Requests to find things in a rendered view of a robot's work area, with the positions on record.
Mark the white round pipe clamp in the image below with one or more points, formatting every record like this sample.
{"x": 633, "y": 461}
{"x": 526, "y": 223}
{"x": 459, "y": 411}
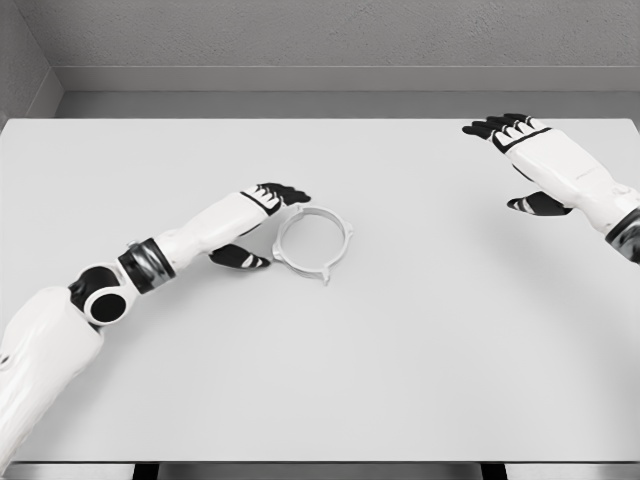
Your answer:
{"x": 291, "y": 256}

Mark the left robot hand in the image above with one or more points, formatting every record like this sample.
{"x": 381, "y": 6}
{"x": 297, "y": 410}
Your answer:
{"x": 235, "y": 212}

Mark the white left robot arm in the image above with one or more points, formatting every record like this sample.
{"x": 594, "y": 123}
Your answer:
{"x": 55, "y": 320}

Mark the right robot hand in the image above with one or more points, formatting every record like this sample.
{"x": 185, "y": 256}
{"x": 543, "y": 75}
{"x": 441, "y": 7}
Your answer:
{"x": 545, "y": 160}

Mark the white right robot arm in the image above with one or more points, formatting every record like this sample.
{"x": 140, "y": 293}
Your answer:
{"x": 617, "y": 207}

